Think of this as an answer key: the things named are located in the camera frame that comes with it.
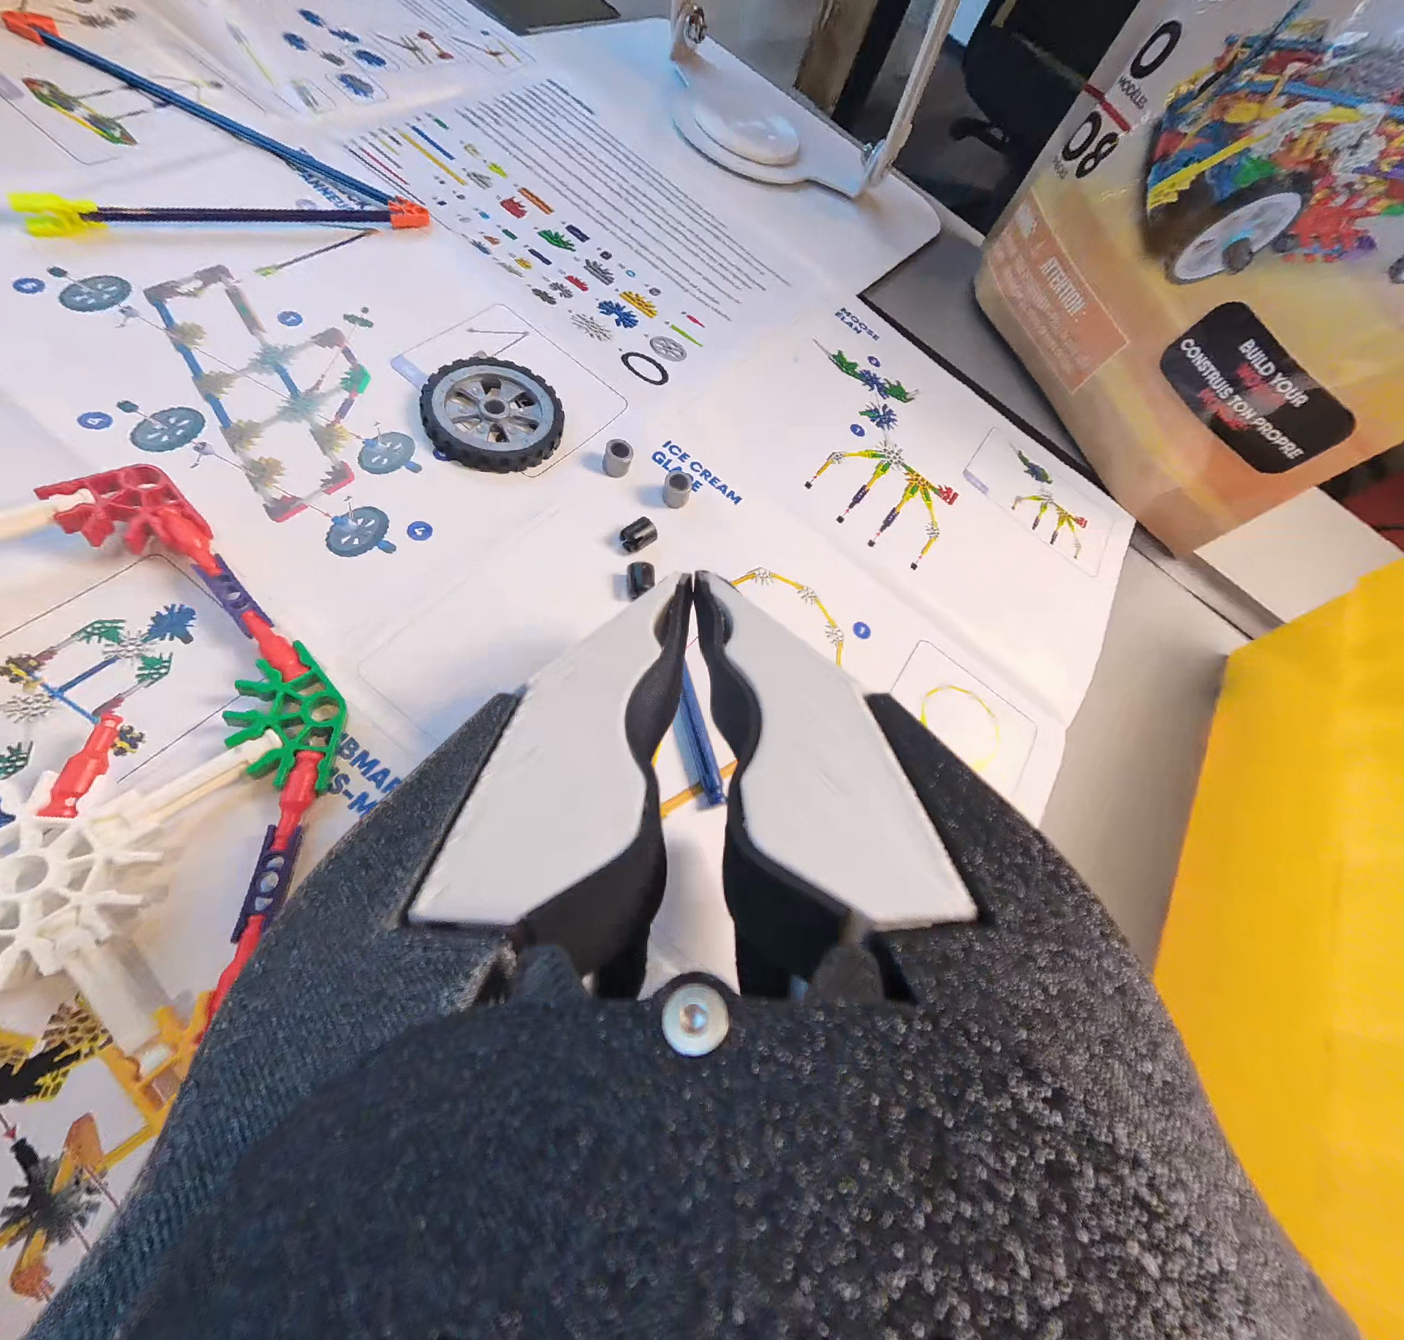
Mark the blue rod V-shaped assembly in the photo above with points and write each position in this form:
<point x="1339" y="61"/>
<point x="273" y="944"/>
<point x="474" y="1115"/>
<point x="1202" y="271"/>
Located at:
<point x="220" y="215"/>

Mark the printed instruction sheet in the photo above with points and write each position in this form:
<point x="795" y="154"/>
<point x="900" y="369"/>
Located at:
<point x="725" y="397"/>

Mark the yellow plastic bin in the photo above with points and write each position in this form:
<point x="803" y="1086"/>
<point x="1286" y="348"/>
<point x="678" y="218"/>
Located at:
<point x="1295" y="923"/>

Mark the small black toy wheel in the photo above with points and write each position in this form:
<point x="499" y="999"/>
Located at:
<point x="490" y="412"/>

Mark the white stand base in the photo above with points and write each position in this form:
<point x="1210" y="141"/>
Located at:
<point x="757" y="133"/>

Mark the colourful construction toy model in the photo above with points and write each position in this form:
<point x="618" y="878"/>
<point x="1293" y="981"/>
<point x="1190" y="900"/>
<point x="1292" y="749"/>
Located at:
<point x="88" y="879"/>

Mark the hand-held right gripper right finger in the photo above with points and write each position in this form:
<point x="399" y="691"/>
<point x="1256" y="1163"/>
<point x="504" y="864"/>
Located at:
<point x="845" y="814"/>

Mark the cardboard toy box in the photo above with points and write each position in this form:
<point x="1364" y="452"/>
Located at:
<point x="1229" y="265"/>

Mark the small black connector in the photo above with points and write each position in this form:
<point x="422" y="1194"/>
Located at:
<point x="642" y="579"/>
<point x="637" y="533"/>

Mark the grey desk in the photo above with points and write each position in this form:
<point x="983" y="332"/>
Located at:
<point x="1119" y="704"/>

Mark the blue rod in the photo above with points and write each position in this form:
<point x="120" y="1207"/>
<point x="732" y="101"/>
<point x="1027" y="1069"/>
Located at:
<point x="698" y="731"/>

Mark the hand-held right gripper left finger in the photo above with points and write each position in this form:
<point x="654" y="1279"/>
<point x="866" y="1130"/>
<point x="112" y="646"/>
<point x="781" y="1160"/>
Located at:
<point x="538" y="814"/>

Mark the small grey spacer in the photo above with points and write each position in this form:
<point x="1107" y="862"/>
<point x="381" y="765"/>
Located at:
<point x="679" y="489"/>
<point x="620" y="456"/>

